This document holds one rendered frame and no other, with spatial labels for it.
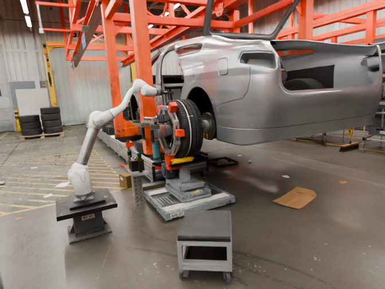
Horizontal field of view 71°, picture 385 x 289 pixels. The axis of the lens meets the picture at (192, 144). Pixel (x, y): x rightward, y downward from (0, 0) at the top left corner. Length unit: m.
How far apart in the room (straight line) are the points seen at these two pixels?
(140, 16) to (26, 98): 10.77
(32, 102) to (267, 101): 12.26
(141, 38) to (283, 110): 1.87
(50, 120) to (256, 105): 9.42
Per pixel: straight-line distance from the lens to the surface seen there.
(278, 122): 2.43
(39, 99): 13.76
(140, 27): 3.44
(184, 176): 3.17
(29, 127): 11.12
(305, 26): 4.95
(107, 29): 5.36
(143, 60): 3.37
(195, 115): 2.85
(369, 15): 8.59
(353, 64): 3.81
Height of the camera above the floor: 1.22
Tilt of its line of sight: 10 degrees down
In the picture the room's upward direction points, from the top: 3 degrees counter-clockwise
